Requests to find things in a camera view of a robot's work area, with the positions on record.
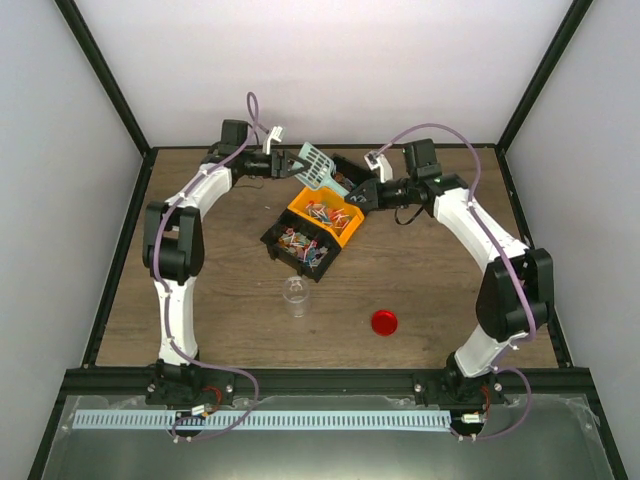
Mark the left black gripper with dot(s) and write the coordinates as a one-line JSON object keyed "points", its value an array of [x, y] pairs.
{"points": [[291, 171]]}

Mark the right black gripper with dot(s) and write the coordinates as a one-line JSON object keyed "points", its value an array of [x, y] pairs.
{"points": [[374, 197]]}

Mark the black candy bin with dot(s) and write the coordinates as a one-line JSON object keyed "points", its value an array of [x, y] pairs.
{"points": [[348, 174], [307, 248]]}

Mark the light blue slotted scoop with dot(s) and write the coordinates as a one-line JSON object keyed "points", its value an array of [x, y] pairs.
{"points": [[315, 170]]}

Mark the orange candy bin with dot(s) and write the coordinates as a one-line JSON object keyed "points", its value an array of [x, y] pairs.
{"points": [[329, 211]]}

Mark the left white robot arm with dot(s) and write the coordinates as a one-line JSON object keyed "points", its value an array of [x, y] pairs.
{"points": [[173, 240]]}

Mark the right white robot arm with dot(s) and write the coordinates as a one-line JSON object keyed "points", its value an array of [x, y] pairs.
{"points": [[516, 294]]}

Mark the clear plastic jar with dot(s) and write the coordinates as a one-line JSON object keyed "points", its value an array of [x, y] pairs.
{"points": [[296, 295]]}

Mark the red jar lid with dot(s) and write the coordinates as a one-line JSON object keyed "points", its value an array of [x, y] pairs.
{"points": [[384, 322]]}

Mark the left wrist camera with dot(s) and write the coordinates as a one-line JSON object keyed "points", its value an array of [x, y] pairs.
{"points": [[274, 136]]}

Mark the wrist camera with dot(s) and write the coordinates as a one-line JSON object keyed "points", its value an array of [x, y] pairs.
{"points": [[274, 136], [378, 163]]}

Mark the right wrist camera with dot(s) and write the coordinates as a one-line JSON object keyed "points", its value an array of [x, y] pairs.
{"points": [[378, 163]]}

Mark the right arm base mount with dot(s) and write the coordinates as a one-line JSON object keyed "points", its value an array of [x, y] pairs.
{"points": [[448, 388]]}

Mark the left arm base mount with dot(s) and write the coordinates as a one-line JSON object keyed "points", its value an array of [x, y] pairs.
{"points": [[188, 386]]}

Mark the black aluminium frame rail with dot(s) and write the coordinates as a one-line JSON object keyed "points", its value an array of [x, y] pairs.
{"points": [[291, 382]]}

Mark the light blue slotted cable duct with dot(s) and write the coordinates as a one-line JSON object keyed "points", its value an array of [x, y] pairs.
{"points": [[402, 420]]}

